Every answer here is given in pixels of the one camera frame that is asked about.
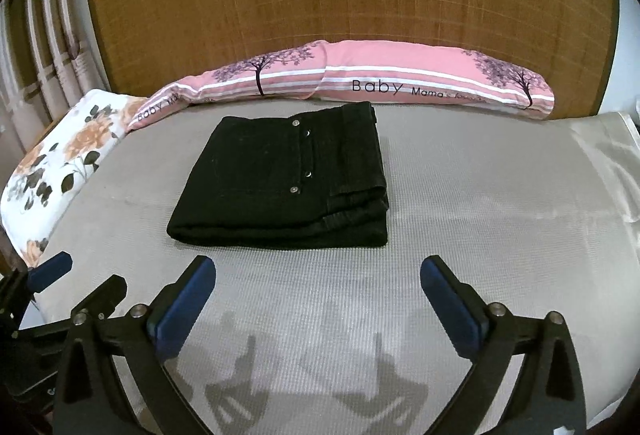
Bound beige satin bed sheet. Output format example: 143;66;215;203
567;111;640;241

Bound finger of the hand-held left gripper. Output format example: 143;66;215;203
27;252;74;294

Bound pink striped tree-print pillow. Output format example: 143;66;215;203
126;41;328;132
319;41;557;122

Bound grey woven bed mat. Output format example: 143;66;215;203
20;100;640;435

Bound beige curtain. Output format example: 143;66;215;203
0;0;111;176

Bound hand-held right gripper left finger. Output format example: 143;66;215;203
54;256;217;435

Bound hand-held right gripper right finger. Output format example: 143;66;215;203
420;256;587;435

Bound white floral pillow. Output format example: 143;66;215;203
0;88;149;268

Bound black pants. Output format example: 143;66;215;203
166;101;390;250

